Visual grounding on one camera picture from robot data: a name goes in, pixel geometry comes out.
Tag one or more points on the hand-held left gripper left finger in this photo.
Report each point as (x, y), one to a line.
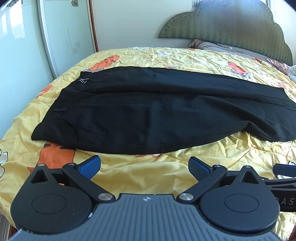
(89, 166)

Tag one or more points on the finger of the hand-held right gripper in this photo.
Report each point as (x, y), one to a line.
(285, 168)

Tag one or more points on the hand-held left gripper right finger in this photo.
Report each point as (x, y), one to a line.
(198, 166)

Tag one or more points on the black pants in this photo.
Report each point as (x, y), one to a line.
(138, 111)

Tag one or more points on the yellow printed quilt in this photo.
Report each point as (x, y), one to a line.
(161, 169)

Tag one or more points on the white cloth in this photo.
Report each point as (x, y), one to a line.
(292, 73)

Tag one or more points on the pink cloth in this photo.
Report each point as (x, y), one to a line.
(278, 66)

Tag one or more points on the grey pillow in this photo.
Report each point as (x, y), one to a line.
(215, 46)

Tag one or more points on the white wardrobe mirror door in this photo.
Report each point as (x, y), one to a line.
(23, 58)

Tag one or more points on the green padded headboard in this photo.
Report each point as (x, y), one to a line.
(231, 23)

